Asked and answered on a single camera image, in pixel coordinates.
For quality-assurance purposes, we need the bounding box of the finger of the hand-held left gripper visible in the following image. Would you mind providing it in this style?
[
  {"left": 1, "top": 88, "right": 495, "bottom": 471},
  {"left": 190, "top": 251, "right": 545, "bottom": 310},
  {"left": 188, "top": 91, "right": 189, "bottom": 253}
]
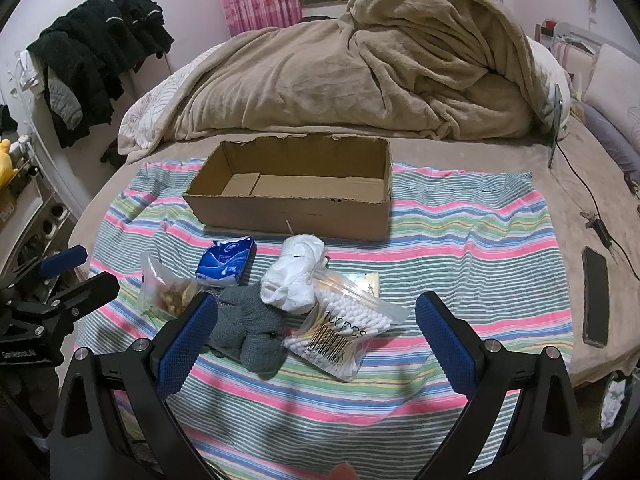
[
  {"left": 39, "top": 245, "right": 88, "bottom": 279},
  {"left": 35, "top": 271, "right": 121, "bottom": 322}
]

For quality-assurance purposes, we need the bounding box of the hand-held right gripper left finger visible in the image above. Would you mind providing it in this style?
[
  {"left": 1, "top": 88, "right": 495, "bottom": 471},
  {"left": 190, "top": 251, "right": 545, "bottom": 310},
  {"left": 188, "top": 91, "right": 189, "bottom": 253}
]
[{"left": 47, "top": 291, "right": 219, "bottom": 480}]

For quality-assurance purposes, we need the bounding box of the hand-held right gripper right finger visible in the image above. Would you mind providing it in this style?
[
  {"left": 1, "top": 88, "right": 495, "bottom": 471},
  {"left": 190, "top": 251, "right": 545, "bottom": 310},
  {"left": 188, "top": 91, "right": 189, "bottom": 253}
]
[{"left": 415, "top": 291, "right": 584, "bottom": 480}]

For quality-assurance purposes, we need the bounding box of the grey knitted sock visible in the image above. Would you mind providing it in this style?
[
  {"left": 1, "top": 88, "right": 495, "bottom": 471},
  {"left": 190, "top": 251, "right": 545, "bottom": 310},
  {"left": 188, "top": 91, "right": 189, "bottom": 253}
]
[{"left": 206, "top": 282, "right": 292, "bottom": 380}]

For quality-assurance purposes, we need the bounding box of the clear snack bag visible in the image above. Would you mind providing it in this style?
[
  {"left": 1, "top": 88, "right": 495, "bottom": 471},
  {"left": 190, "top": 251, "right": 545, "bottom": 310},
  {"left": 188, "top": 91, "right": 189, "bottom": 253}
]
[{"left": 141, "top": 251, "right": 201, "bottom": 318}]

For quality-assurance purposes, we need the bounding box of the blue tissue packet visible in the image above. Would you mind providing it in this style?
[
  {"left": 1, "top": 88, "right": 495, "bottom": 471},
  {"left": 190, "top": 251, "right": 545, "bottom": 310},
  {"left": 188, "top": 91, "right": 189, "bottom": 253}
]
[{"left": 197, "top": 236, "right": 258, "bottom": 287}]

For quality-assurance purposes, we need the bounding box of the cotton swab bag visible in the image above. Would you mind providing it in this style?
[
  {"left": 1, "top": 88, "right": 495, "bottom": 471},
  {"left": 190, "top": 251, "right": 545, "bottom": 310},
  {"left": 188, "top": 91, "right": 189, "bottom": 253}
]
[{"left": 282, "top": 267, "right": 412, "bottom": 384}]

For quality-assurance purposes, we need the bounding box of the white sock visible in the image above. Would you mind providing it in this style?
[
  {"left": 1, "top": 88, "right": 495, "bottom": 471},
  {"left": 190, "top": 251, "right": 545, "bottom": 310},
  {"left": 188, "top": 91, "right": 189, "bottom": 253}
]
[{"left": 261, "top": 233, "right": 328, "bottom": 315}]

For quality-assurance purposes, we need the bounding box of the cardboard box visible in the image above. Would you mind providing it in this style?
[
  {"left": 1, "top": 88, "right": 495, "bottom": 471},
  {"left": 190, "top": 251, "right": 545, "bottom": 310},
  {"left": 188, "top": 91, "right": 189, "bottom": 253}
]
[{"left": 183, "top": 133, "right": 394, "bottom": 243}]

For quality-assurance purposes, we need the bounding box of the metal shelf rack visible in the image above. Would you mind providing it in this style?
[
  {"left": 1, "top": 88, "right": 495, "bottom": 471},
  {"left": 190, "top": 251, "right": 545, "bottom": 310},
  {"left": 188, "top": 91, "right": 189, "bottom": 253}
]
[{"left": 0, "top": 132, "right": 73, "bottom": 286}]

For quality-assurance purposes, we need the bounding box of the striped cloth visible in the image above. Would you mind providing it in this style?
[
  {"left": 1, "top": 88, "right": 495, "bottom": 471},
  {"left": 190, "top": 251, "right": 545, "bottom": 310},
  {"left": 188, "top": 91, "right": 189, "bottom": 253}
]
[{"left": 75, "top": 159, "right": 575, "bottom": 480}]

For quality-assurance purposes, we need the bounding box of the yellow plush toy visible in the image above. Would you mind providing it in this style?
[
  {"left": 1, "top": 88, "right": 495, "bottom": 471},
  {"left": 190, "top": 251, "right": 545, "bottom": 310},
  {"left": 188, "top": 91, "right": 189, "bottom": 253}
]
[{"left": 0, "top": 137, "right": 14, "bottom": 187}]

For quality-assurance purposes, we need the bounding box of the grey quilted garment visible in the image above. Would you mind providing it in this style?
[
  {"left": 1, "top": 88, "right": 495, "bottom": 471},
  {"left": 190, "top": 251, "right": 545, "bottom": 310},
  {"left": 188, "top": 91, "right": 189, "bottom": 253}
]
[{"left": 47, "top": 79, "right": 84, "bottom": 132}]

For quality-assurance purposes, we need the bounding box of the black smartphone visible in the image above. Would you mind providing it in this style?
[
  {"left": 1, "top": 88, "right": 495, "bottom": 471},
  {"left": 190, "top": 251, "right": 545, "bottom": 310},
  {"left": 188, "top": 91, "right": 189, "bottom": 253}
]
[{"left": 581, "top": 246, "right": 611, "bottom": 349}]

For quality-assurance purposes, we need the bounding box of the beige bed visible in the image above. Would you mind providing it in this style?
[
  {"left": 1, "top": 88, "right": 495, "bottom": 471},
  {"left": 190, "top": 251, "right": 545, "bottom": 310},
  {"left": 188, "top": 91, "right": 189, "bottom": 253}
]
[{"left": 67, "top": 122, "right": 640, "bottom": 391}]

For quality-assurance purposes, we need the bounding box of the floral quilt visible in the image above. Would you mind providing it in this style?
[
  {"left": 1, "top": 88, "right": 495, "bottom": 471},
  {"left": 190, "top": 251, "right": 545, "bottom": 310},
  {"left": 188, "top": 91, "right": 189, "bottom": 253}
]
[{"left": 117, "top": 42, "right": 236, "bottom": 165}]

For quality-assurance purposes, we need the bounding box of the white patterned bag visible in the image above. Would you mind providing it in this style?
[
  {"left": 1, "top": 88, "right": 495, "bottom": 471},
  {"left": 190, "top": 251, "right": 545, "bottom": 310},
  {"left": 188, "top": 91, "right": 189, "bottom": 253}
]
[{"left": 599, "top": 371, "right": 632, "bottom": 431}]

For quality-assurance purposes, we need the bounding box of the black charger plug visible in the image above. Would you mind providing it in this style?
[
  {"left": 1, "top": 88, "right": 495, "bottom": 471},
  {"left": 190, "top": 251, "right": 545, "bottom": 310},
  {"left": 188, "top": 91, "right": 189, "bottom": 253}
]
[{"left": 580, "top": 211, "right": 614, "bottom": 249}]

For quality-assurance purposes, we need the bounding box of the pile of black clothes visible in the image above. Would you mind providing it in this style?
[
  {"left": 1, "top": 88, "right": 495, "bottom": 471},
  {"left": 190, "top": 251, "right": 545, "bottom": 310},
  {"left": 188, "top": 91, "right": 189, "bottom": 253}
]
[{"left": 27, "top": 0, "right": 176, "bottom": 149}]

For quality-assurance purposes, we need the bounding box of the standing tablet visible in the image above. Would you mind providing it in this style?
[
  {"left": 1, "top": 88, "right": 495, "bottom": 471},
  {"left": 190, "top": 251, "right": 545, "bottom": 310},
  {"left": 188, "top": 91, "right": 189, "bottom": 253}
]
[{"left": 547, "top": 82, "right": 566, "bottom": 169}]

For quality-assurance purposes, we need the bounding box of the purple grey pillow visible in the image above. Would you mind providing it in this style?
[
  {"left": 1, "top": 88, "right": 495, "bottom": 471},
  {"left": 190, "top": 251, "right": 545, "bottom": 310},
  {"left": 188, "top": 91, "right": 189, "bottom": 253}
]
[{"left": 581, "top": 104, "right": 640, "bottom": 182}]

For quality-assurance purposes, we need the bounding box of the beige blanket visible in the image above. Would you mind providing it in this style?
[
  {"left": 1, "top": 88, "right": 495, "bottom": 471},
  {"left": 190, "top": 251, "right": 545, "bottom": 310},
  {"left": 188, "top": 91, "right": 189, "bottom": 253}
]
[{"left": 172, "top": 0, "right": 543, "bottom": 142}]

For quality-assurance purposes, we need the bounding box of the white pillow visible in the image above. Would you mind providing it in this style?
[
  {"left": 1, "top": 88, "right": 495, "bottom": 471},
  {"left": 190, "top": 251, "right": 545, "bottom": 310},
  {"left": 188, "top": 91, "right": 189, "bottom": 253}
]
[{"left": 581, "top": 42, "right": 640, "bottom": 126}]

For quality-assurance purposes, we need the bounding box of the white headboard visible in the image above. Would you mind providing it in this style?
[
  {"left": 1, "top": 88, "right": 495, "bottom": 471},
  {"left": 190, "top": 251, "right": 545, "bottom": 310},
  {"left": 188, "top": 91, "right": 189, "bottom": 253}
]
[{"left": 534, "top": 20, "right": 640, "bottom": 77}]

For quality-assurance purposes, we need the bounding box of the black cable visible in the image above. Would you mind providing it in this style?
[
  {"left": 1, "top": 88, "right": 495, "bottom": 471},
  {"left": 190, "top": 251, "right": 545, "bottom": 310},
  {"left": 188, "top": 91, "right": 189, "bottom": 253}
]
[{"left": 554, "top": 139, "right": 640, "bottom": 282}]

